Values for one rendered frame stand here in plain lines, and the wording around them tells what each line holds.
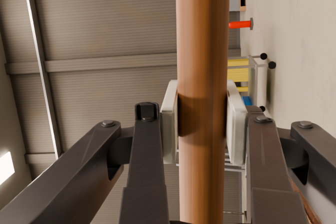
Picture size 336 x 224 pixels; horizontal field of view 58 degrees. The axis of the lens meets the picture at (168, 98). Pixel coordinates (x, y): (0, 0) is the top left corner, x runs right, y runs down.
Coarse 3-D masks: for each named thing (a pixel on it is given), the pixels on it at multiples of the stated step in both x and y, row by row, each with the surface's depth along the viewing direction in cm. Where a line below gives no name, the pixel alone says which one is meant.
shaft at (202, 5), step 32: (192, 0) 16; (224, 0) 16; (192, 32) 16; (224, 32) 17; (192, 64) 17; (224, 64) 17; (192, 96) 17; (224, 96) 18; (192, 128) 18; (224, 128) 19; (192, 160) 19; (224, 160) 20; (192, 192) 19
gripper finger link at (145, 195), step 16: (144, 112) 15; (144, 128) 14; (144, 144) 12; (160, 144) 12; (144, 160) 11; (160, 160) 11; (128, 176) 10; (144, 176) 10; (160, 176) 10; (128, 192) 8; (144, 192) 8; (160, 192) 8; (128, 208) 8; (144, 208) 7; (160, 208) 7
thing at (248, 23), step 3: (252, 18) 588; (234, 21) 593; (237, 21) 591; (240, 21) 590; (243, 21) 589; (246, 21) 588; (249, 21) 587; (252, 21) 584; (231, 24) 590; (234, 24) 590; (237, 24) 589; (240, 24) 589; (243, 24) 588; (246, 24) 588; (249, 24) 587; (252, 24) 583; (231, 27) 594; (234, 27) 593; (237, 27) 593; (240, 27) 594; (252, 27) 590
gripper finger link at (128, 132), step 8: (128, 128) 15; (160, 128) 15; (120, 136) 14; (128, 136) 14; (112, 144) 14; (120, 144) 14; (128, 144) 14; (112, 152) 14; (120, 152) 14; (128, 152) 14; (112, 160) 14; (120, 160) 14; (128, 160) 15
